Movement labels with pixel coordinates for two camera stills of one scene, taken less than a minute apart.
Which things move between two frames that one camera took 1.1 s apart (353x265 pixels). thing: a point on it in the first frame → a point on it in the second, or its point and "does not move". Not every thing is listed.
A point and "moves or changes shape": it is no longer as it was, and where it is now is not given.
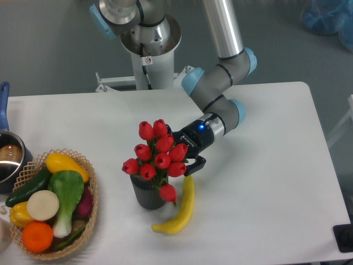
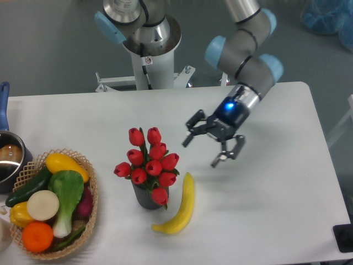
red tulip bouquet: [158, 158] moves or changes shape
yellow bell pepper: [20, 215] does not move
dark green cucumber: [40, 183] does not move
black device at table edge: [343, 236] does not move
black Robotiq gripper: [197, 136] → [223, 125]
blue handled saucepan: [15, 157] does not move
